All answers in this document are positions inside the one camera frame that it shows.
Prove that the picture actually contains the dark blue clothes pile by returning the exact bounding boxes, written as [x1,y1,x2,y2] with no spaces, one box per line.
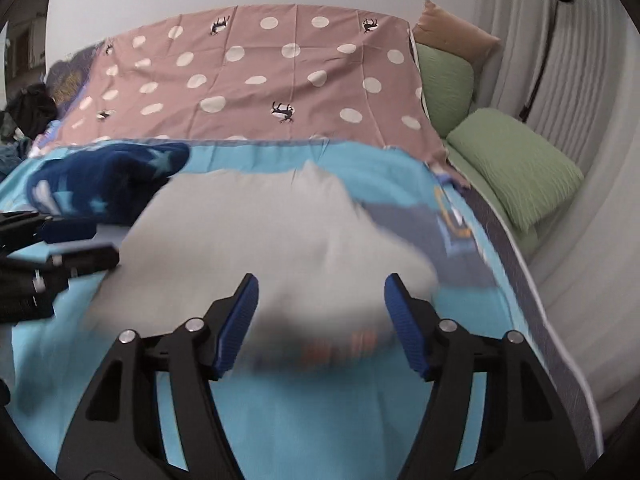
[0,138,32,181]

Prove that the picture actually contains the near green pillow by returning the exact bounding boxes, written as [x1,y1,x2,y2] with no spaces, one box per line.
[446,108,584,233]

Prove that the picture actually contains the black clothes pile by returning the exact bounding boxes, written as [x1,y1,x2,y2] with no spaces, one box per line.
[1,82,58,143]

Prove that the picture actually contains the blue grey bed cover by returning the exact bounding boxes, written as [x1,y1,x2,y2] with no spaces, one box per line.
[1,141,603,479]

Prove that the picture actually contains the white cotton garment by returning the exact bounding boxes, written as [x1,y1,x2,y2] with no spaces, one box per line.
[86,163,438,344]

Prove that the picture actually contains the purple patterned blanket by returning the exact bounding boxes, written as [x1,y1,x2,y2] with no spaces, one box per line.
[44,42,103,117]

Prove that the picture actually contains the green pillow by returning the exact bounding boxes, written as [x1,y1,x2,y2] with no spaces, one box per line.
[446,108,584,233]
[416,44,475,139]

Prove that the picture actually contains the patterned blue folded garment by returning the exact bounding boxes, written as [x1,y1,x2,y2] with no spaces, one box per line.
[235,330,397,373]

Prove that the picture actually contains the far green pillow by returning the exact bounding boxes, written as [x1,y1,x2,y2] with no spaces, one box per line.
[416,44,475,139]

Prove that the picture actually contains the navy star fleece garment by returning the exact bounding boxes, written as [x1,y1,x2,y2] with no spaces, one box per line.
[26,142,190,226]

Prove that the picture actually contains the pink polka dot sheet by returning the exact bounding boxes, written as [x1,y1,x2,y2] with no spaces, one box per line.
[55,4,445,164]

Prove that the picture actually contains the tan pillow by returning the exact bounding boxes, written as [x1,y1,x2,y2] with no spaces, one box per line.
[412,0,500,64]

